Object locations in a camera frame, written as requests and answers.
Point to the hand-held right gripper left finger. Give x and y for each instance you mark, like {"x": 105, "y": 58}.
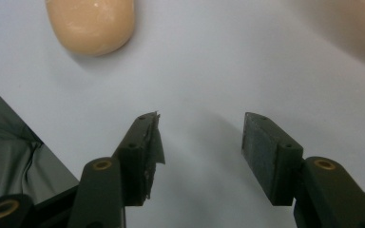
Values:
{"x": 135, "y": 164}

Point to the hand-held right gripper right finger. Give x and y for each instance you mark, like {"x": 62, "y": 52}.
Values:
{"x": 266, "y": 158}

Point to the dark grey cloth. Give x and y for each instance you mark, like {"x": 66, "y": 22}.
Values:
{"x": 6, "y": 152}

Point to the peach oval soap bar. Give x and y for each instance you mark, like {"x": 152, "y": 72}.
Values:
{"x": 90, "y": 25}

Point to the blurred beige object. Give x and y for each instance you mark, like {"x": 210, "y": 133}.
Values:
{"x": 351, "y": 28}

